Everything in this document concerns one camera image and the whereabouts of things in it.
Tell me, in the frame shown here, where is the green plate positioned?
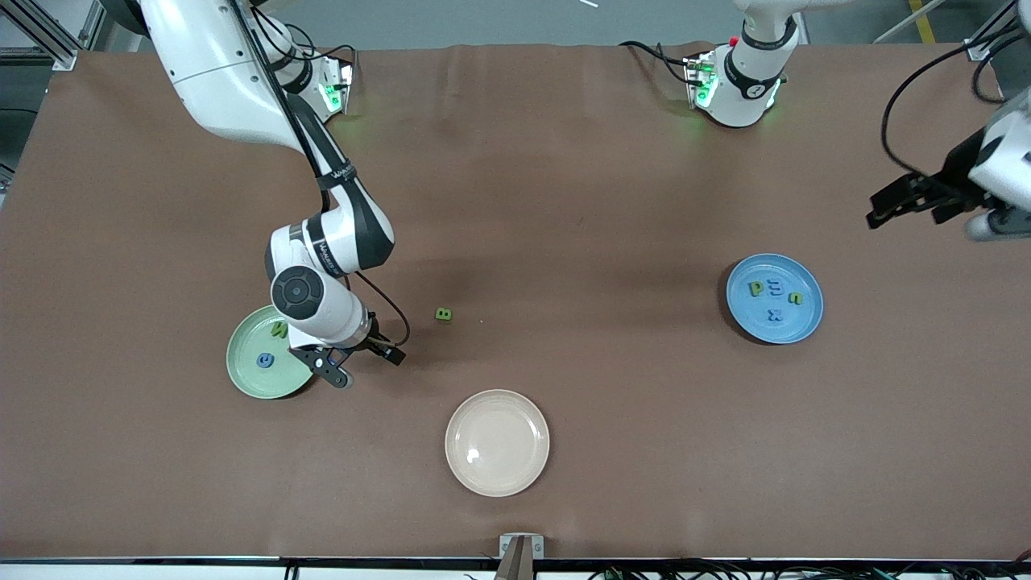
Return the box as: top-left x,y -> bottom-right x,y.
226,306 -> 317,400

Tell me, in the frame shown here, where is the beige plate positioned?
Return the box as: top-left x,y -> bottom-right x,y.
445,389 -> 551,498

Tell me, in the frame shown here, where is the blue plate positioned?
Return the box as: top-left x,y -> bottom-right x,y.
726,253 -> 825,346

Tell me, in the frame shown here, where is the brown table cover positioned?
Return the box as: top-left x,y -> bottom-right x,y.
0,42 -> 1031,561

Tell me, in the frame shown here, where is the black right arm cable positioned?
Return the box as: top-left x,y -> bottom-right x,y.
226,0 -> 412,351

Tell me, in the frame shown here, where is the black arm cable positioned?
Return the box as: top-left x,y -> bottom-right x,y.
880,28 -> 1031,180
226,0 -> 412,351

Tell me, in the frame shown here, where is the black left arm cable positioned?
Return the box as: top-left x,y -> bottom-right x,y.
880,28 -> 1031,180

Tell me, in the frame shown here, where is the aluminium frame profile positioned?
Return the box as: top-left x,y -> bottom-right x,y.
0,0 -> 110,72
964,0 -> 1024,62

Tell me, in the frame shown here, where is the thin white cable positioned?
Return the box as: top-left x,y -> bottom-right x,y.
872,0 -> 947,44

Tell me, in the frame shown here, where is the grey metal mounting bracket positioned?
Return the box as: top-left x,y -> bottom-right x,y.
499,533 -> 545,560

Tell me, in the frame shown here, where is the grey camera stand pole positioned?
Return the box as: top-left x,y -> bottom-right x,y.
493,538 -> 536,580

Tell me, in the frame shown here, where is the black right base cable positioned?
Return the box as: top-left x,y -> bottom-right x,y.
274,23 -> 361,85

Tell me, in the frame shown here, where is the black base cable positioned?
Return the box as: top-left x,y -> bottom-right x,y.
274,23 -> 361,85
619,39 -> 714,88

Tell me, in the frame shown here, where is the black left base cable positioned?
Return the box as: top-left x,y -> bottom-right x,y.
619,39 -> 714,88

